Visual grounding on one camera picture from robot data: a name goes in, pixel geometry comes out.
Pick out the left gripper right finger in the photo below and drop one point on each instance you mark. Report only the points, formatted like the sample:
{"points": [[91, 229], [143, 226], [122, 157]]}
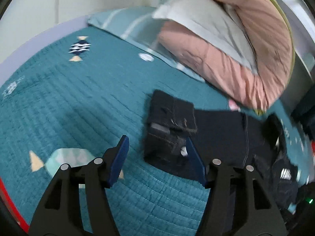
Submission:
{"points": [[238, 202]]}

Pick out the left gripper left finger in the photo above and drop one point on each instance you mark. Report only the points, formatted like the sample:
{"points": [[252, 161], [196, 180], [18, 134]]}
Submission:
{"points": [[75, 201]]}

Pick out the dark blue denim jacket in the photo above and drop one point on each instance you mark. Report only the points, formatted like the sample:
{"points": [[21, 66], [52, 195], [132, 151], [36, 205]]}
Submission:
{"points": [[235, 138]]}

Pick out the teal quilted bedspread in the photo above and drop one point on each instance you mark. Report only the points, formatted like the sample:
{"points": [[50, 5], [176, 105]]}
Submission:
{"points": [[85, 91]]}

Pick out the pink folded quilt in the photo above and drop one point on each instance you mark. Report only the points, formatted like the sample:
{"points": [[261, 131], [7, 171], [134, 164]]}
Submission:
{"points": [[268, 35]]}

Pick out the light blue pillow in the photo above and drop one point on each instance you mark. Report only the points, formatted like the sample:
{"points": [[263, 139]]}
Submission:
{"points": [[140, 27]]}

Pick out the green quilt lining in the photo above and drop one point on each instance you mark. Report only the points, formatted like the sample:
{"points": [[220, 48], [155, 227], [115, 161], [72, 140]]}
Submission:
{"points": [[286, 97]]}

